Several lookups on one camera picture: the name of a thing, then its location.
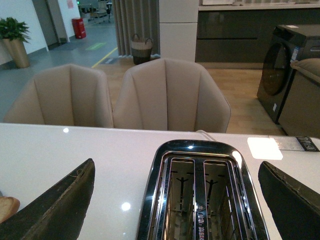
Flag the beige chair right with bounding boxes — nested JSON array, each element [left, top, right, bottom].
[[113, 58, 231, 133]]

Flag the woven laundry basket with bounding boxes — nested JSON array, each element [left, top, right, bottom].
[[130, 33, 153, 65]]

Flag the red cabinet box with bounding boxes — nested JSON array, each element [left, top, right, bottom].
[[72, 17, 86, 39]]

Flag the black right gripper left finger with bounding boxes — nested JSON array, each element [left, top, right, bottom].
[[0, 158, 96, 240]]

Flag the induction hob control panel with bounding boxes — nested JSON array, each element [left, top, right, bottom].
[[270, 135, 320, 152]]

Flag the white toaster power cable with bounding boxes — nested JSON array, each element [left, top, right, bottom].
[[195, 129, 218, 141]]

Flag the brown bread slice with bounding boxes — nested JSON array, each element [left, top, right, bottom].
[[0, 196, 20, 223]]

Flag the beige chair left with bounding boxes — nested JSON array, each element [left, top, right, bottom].
[[3, 64, 114, 128]]

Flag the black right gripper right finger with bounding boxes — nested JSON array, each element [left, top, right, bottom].
[[258, 161, 320, 240]]

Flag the dark front-load washing machine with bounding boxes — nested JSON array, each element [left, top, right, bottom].
[[257, 24, 320, 124]]

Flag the dark grey kitchen cabinet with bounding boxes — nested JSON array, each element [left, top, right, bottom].
[[195, 8, 320, 63]]

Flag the grey curtain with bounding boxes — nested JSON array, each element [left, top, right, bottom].
[[112, 0, 160, 56]]

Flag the beige chair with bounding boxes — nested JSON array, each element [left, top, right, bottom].
[[113, 58, 231, 133], [3, 64, 114, 128]]

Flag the white chrome-top toaster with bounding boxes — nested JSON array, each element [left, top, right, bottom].
[[136, 140, 269, 240]]

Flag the potted green plant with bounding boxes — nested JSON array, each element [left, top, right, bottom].
[[0, 17, 30, 69]]

